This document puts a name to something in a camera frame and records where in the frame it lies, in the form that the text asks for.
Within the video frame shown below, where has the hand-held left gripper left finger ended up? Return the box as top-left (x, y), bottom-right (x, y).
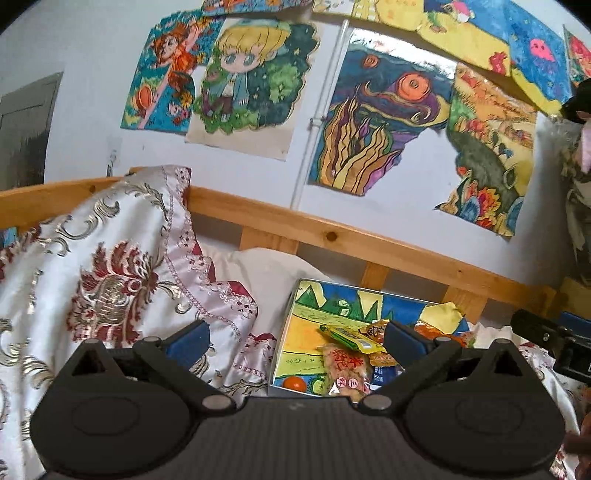
top-left (48, 318), bottom-right (238, 414)

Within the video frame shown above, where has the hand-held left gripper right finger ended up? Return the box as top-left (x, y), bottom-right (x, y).
top-left (358, 318), bottom-right (546, 414)

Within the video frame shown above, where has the orange snack packet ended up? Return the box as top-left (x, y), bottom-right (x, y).
top-left (413, 320), bottom-right (476, 349)

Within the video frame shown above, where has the blue snack packet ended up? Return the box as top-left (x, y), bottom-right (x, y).
top-left (369, 362), bottom-right (402, 391)

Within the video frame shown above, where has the yellow snack packet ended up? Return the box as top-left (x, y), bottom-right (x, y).
top-left (318, 324), bottom-right (389, 355)

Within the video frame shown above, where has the red-print rice cracker packet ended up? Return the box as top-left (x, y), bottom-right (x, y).
top-left (321, 344), bottom-right (375, 398)

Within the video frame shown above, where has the metal tray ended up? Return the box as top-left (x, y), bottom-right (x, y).
top-left (267, 277), bottom-right (476, 400)

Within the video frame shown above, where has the person's right hand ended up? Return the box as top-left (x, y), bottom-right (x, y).
top-left (564, 388), bottom-right (591, 480)

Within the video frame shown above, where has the floral satin quilt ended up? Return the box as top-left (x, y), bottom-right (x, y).
top-left (0, 165), bottom-right (591, 480)

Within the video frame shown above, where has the colourful drawing sheet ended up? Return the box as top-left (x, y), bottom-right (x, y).
top-left (272, 281), bottom-right (465, 398)

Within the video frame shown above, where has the cream pillow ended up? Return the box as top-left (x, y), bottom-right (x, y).
top-left (198, 247), bottom-right (518, 352)

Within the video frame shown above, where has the floral curtain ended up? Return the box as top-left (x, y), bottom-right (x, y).
top-left (536, 111), bottom-right (591, 282)

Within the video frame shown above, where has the dark garment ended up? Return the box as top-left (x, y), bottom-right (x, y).
top-left (560, 83), bottom-right (591, 124)

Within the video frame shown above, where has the purple seaweed wall drawing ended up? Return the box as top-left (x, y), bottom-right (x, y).
top-left (308, 28), bottom-right (458, 197)

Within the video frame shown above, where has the white wall pipe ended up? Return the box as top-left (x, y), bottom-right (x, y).
top-left (290, 18), bottom-right (352, 209)

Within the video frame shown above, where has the grey wall panel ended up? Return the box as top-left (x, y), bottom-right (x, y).
top-left (0, 71), bottom-right (64, 191)

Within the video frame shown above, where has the red wall drawing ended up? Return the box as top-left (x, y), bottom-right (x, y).
top-left (563, 25), bottom-right (591, 88)

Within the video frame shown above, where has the orange-haired figure wall drawing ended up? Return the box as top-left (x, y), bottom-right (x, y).
top-left (121, 13), bottom-right (227, 136)

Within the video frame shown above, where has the blue jellyfish wall drawing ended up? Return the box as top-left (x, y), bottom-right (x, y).
top-left (505, 0), bottom-right (580, 116)

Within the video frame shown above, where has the blond figure wall drawing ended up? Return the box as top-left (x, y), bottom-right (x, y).
top-left (185, 17), bottom-right (321, 161)

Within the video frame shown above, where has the yellow animal wall drawing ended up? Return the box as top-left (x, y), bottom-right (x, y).
top-left (311, 0), bottom-right (513, 77)

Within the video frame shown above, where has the colourful wall drawing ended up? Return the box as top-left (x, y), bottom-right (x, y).
top-left (201, 0), bottom-right (315, 17)

